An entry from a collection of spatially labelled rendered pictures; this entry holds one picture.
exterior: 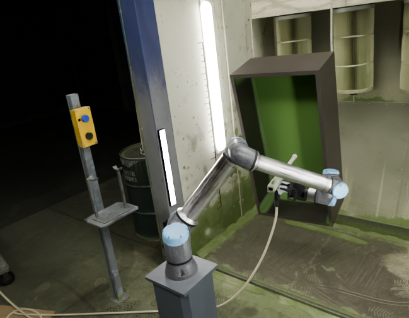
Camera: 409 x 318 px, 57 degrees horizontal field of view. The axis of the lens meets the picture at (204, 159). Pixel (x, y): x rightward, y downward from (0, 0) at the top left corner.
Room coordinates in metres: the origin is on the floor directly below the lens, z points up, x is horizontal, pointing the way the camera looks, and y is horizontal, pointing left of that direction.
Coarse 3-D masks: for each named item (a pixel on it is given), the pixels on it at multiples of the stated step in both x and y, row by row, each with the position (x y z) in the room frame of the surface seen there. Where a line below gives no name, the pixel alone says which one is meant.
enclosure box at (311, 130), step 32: (256, 64) 2.62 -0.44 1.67; (288, 64) 2.45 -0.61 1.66; (320, 64) 2.30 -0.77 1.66; (256, 96) 2.86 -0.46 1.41; (288, 96) 2.74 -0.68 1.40; (320, 96) 2.23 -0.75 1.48; (256, 128) 2.83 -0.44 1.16; (288, 128) 2.80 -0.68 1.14; (320, 128) 2.28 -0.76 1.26; (288, 160) 2.87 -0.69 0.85; (320, 160) 2.72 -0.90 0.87; (256, 192) 2.75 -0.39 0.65; (320, 224) 2.45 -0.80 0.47
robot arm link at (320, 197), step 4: (316, 192) 1.99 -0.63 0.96; (320, 192) 1.98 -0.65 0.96; (324, 192) 1.96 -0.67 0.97; (316, 196) 1.98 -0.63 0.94; (320, 196) 1.97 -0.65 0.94; (324, 196) 1.96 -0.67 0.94; (328, 196) 1.95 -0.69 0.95; (332, 196) 1.94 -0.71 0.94; (316, 200) 1.98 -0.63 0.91; (320, 200) 1.97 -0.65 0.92; (324, 200) 1.96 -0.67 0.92; (328, 200) 1.94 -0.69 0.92; (332, 200) 1.93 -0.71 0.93; (336, 200) 1.96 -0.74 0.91; (328, 204) 1.95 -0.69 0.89; (332, 204) 1.94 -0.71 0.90
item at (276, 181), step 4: (292, 156) 2.41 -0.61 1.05; (296, 156) 2.42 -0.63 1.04; (292, 160) 2.36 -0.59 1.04; (272, 180) 2.06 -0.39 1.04; (276, 180) 2.09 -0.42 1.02; (280, 180) 2.11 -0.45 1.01; (268, 184) 2.05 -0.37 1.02; (272, 184) 2.04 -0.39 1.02; (276, 184) 2.05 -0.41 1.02; (268, 188) 2.04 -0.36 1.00; (272, 188) 2.02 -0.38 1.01; (276, 188) 2.05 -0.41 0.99; (272, 192) 2.03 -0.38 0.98; (276, 192) 2.13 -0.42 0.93; (276, 196) 2.13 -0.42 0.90; (276, 200) 2.13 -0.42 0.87; (276, 204) 2.14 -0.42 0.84
